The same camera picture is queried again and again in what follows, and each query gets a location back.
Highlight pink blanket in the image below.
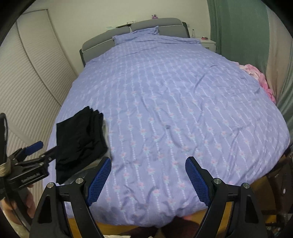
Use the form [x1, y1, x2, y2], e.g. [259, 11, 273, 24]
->
[236, 62, 276, 104]

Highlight white louvered wardrobe door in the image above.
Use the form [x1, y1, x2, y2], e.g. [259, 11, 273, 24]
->
[1, 9, 77, 154]

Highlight purple floral bed cover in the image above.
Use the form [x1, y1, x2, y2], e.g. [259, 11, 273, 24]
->
[56, 34, 290, 227]

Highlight grey bed headboard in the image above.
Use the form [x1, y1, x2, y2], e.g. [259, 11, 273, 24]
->
[79, 18, 190, 65]

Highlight person's left hand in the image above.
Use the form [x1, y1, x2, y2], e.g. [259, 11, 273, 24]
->
[1, 190, 36, 225]

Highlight purple floral pillow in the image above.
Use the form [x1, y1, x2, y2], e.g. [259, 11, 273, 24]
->
[112, 26, 159, 45]

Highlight green curtain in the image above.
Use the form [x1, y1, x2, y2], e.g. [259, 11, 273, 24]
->
[207, 1, 292, 126]

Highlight beige curtain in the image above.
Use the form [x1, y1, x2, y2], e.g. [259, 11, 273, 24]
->
[266, 8, 292, 100]

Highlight black pants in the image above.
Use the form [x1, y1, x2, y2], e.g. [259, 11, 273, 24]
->
[55, 106, 108, 184]

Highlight white nightstand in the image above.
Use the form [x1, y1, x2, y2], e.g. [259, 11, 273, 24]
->
[198, 38, 216, 53]

